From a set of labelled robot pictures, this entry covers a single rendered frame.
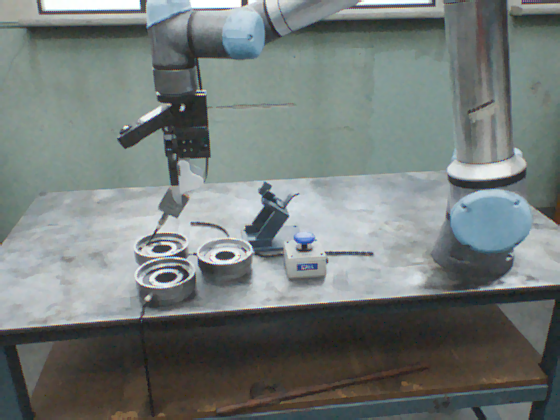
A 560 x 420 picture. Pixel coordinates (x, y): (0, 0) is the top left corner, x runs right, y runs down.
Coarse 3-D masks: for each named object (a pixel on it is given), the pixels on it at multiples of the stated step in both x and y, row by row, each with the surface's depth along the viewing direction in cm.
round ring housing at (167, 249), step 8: (160, 232) 110; (168, 232) 110; (176, 232) 110; (144, 240) 108; (152, 240) 109; (176, 240) 109; (184, 240) 108; (136, 248) 106; (152, 248) 106; (160, 248) 108; (168, 248) 108; (176, 248) 106; (184, 248) 103; (136, 256) 103; (144, 256) 101; (152, 256) 101; (160, 256) 101; (168, 256) 101; (176, 256) 102; (184, 256) 104
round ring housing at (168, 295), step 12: (144, 264) 98; (156, 264) 100; (168, 264) 100; (180, 264) 100; (192, 264) 98; (156, 276) 97; (168, 276) 98; (180, 276) 96; (192, 276) 94; (144, 288) 92; (156, 288) 91; (168, 288) 91; (180, 288) 92; (192, 288) 95; (144, 300) 94; (156, 300) 92; (168, 300) 92; (180, 300) 94
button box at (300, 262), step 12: (288, 252) 101; (300, 252) 100; (312, 252) 100; (324, 252) 101; (288, 264) 99; (300, 264) 99; (312, 264) 100; (324, 264) 100; (288, 276) 100; (300, 276) 100; (312, 276) 101
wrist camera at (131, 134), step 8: (168, 104) 97; (152, 112) 98; (160, 112) 95; (168, 112) 95; (144, 120) 96; (152, 120) 95; (160, 120) 96; (168, 120) 96; (128, 128) 97; (136, 128) 96; (144, 128) 96; (152, 128) 96; (160, 128) 96; (120, 136) 96; (128, 136) 96; (136, 136) 96; (144, 136) 96; (128, 144) 97
